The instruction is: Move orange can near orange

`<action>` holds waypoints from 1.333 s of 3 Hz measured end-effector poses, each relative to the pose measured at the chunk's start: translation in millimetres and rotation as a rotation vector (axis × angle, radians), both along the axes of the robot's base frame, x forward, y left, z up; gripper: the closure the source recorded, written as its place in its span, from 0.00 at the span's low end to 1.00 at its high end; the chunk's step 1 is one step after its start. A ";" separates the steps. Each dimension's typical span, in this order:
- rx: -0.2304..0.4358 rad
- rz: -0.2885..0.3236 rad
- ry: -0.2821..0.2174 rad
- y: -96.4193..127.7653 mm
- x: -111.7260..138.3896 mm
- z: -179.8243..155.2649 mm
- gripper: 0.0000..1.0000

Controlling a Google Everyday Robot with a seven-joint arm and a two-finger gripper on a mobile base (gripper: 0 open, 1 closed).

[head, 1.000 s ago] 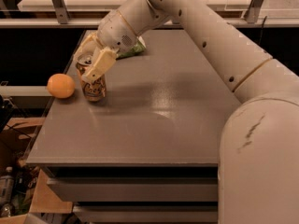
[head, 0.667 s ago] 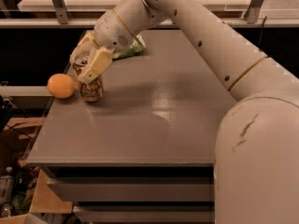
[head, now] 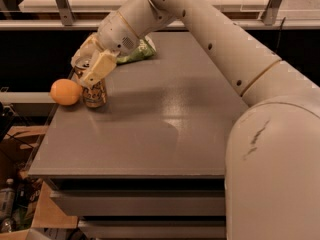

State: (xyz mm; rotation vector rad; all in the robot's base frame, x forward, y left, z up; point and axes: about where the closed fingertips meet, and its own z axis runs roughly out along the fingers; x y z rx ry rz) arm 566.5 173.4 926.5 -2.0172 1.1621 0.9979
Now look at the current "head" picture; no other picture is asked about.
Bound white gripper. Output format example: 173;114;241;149
71;12;140;87

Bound orange LaCroix soda can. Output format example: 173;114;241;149
74;57;108;109

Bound orange fruit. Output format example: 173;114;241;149
50;79;82;106

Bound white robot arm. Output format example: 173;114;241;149
72;0;320;240

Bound green chip bag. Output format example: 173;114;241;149
117;36;156;65

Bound upper grey drawer front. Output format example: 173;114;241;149
50;191;226;217

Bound grey drawer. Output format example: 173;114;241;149
50;191;226;217
78;220;226;240

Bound brown cardboard box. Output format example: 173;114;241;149
0;126;78;240

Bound clear plastic bottle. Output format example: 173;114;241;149
0;178;15;221

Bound lower grey drawer front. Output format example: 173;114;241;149
78;220;226;240

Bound left metal shelf bracket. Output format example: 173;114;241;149
55;0;74;26

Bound metal shelf bracket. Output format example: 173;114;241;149
261;0;283;25
55;0;74;26

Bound right metal shelf bracket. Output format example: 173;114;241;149
261;0;283;25

